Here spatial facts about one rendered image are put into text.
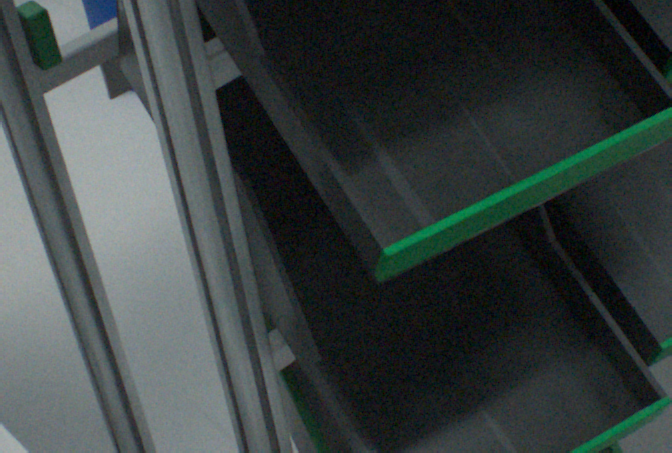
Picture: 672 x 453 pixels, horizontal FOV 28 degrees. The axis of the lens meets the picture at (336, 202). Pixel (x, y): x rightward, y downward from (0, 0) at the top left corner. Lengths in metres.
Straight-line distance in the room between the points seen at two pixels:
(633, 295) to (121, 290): 0.66
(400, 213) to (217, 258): 0.10
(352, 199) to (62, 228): 0.30
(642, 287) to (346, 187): 0.25
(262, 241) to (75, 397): 0.59
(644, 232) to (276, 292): 0.20
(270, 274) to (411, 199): 0.12
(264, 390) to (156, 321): 0.57
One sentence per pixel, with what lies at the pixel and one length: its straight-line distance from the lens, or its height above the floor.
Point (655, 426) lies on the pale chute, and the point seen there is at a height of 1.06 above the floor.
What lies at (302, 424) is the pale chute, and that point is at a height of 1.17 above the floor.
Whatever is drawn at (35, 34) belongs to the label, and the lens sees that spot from 0.68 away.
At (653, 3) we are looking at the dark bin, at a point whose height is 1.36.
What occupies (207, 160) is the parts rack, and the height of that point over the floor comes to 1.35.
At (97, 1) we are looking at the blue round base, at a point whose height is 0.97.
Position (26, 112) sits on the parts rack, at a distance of 0.70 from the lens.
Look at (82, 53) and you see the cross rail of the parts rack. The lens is 0.70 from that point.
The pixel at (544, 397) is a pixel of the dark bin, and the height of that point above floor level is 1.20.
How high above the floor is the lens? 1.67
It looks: 39 degrees down
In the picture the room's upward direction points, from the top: 9 degrees counter-clockwise
